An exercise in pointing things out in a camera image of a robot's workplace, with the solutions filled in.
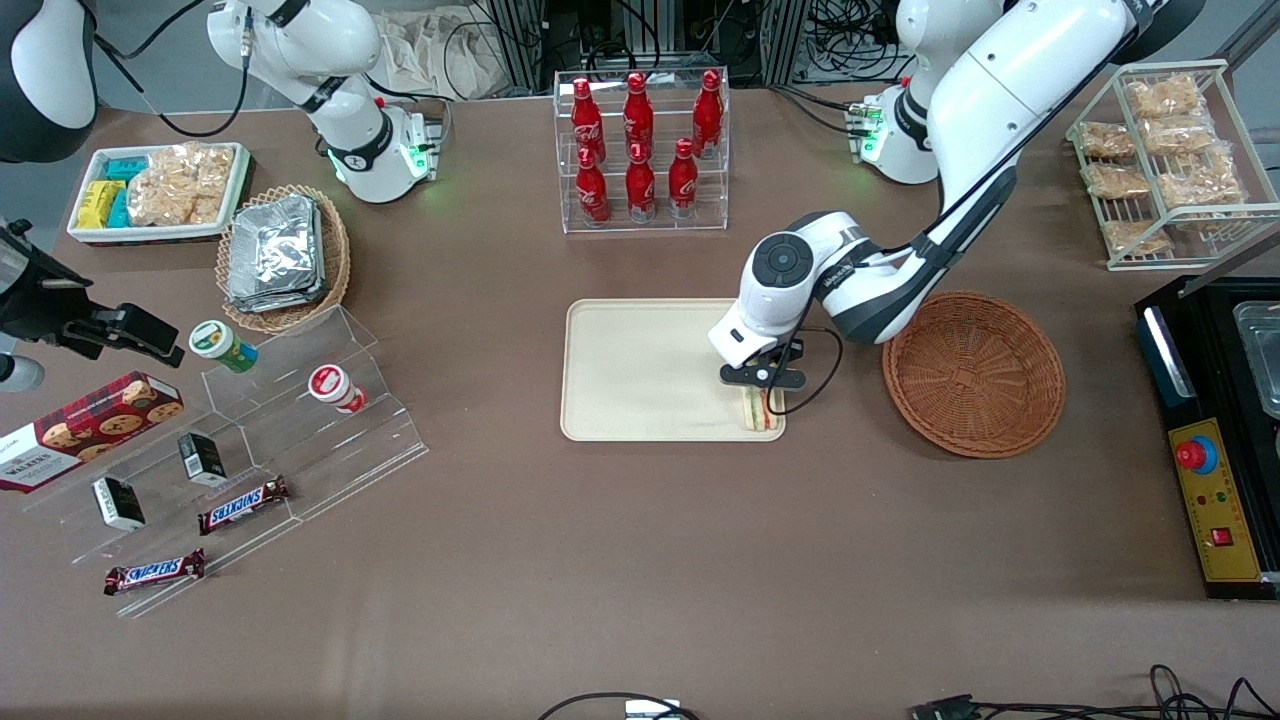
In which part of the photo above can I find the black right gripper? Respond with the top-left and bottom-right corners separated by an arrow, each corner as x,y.
0,220 -> 188,368

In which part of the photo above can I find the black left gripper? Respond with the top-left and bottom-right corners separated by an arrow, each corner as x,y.
719,339 -> 808,393

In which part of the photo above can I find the triangle sandwich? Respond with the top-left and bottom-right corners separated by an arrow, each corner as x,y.
741,388 -> 784,434

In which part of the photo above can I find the beige plastic tray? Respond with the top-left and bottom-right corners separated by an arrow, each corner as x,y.
560,298 -> 788,443

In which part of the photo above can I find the round brown wicker basket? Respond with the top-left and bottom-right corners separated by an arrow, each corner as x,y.
882,290 -> 1067,460

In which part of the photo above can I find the oval light wicker basket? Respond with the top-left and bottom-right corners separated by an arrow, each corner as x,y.
215,184 -> 352,335

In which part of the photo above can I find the red tartan cookie box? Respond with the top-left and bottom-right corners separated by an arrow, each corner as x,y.
0,370 -> 187,495

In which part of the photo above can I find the green lid snack cup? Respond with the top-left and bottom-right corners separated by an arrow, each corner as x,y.
188,319 -> 260,375

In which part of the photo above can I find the white rectangular dish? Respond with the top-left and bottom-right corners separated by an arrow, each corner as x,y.
66,141 -> 252,247

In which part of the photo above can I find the yellow snack packet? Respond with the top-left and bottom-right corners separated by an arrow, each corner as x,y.
76,180 -> 127,230

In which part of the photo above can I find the small black box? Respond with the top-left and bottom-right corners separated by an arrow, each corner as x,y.
91,476 -> 148,533
177,431 -> 229,489

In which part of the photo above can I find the silver foil package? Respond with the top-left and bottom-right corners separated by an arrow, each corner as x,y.
226,280 -> 327,314
230,194 -> 325,293

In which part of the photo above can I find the large clear bag of crackers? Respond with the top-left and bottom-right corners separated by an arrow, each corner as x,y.
126,143 -> 237,228

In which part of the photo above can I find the clear acrylic bottle rack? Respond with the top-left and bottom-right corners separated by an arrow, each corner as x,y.
553,66 -> 731,235

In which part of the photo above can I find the red cola bottle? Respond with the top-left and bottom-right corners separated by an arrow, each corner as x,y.
667,137 -> 700,220
623,71 -> 655,161
571,77 -> 607,167
575,147 -> 611,227
625,141 -> 658,224
692,69 -> 724,160

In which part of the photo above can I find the brown Snickers bar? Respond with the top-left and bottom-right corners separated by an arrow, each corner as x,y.
103,547 -> 208,598
196,475 -> 292,537

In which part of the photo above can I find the red lid snack cup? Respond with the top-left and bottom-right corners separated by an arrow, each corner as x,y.
307,364 -> 367,415

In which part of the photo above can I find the clear acrylic stepped stand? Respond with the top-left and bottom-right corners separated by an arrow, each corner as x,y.
20,304 -> 432,620

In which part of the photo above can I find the beige cloth bag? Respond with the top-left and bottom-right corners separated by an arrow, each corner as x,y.
374,5 -> 512,102

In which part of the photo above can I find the black machine with yellow panel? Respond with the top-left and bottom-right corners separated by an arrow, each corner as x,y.
1134,274 -> 1280,602

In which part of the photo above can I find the steel pan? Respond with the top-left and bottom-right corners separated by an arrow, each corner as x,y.
1235,300 -> 1280,421

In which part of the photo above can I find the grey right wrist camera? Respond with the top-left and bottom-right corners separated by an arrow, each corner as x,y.
0,354 -> 47,394

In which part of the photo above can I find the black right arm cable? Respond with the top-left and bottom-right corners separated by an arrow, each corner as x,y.
90,0 -> 252,140

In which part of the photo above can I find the aluminium frame post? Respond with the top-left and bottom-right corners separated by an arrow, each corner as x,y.
485,0 -> 561,97
760,0 -> 812,87

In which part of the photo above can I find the black cable bundle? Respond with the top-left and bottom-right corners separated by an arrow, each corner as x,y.
800,0 -> 913,83

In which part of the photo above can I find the black looped cable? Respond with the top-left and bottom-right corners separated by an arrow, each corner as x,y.
536,691 -> 703,720

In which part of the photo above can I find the black plug with cable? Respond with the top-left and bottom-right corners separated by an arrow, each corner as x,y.
909,694 -> 1151,720

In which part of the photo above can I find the white wire rack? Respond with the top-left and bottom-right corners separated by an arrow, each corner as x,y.
1064,58 -> 1280,273

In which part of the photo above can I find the black tangled cable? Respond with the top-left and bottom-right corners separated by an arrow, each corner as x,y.
1148,664 -> 1280,720

